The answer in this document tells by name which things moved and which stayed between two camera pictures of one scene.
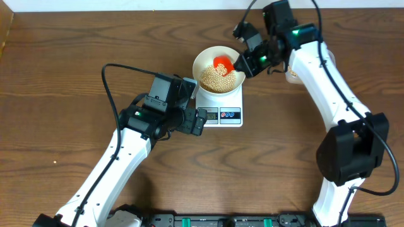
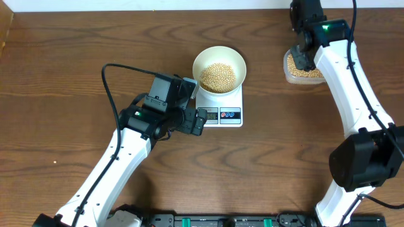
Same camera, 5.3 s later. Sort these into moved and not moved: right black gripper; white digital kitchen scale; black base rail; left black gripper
Moved: right black gripper
Not moved: left black gripper; white digital kitchen scale; black base rail
